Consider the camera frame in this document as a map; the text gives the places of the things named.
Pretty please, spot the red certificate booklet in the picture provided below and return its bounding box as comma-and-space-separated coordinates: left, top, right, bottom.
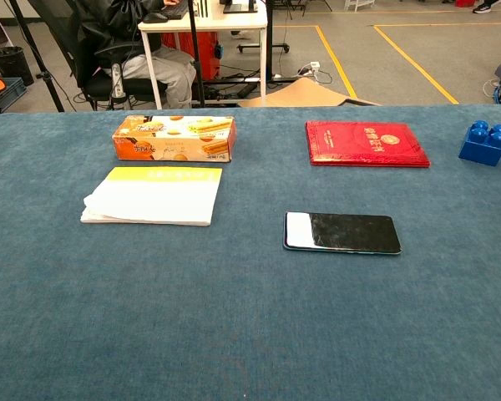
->
304, 120, 432, 169

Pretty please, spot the blue toy building block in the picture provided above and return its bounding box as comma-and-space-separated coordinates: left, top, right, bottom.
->
458, 119, 501, 167

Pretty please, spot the black trash bin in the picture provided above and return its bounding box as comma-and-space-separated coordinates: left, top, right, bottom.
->
0, 46, 35, 88

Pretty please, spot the blue plastic crate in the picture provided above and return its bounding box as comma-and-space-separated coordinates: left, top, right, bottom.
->
0, 77, 28, 113

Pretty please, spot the black vertical pole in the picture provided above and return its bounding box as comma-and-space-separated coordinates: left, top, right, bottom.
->
186, 0, 206, 108

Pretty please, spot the white notebook with yellow band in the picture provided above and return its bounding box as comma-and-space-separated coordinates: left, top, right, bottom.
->
79, 166, 224, 227

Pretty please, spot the orange snack box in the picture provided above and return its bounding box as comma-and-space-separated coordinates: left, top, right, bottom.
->
111, 114, 237, 164

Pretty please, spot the white desk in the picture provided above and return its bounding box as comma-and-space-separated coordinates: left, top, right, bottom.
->
137, 0, 269, 110

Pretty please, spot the red case under desk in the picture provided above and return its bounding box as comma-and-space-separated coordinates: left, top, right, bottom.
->
161, 31, 221, 82

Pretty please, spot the black tripod stand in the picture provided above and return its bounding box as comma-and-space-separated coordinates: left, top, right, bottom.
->
8, 0, 66, 113

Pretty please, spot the seated person in black jacket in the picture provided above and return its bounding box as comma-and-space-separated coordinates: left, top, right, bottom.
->
73, 0, 198, 110

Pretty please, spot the person in black sneakers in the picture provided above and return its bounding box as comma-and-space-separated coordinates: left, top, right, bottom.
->
472, 0, 501, 15

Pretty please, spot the black keyboard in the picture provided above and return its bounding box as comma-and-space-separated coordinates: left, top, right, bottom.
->
160, 0, 190, 21

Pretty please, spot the white power strip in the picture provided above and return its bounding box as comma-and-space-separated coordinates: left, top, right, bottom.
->
110, 63, 124, 99

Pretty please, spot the black office chair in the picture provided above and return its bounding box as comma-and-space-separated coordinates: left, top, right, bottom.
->
27, 0, 169, 112

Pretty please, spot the white metal rack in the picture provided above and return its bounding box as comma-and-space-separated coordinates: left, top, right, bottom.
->
344, 0, 387, 13

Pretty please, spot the brown cardboard sheet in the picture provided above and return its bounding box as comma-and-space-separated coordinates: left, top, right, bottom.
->
236, 77, 381, 109

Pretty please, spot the black smartphone with light-blue back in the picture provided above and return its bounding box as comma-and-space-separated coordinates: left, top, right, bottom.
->
282, 211, 403, 256

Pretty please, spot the black rolling stand base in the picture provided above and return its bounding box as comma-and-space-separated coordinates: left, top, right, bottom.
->
236, 0, 291, 54

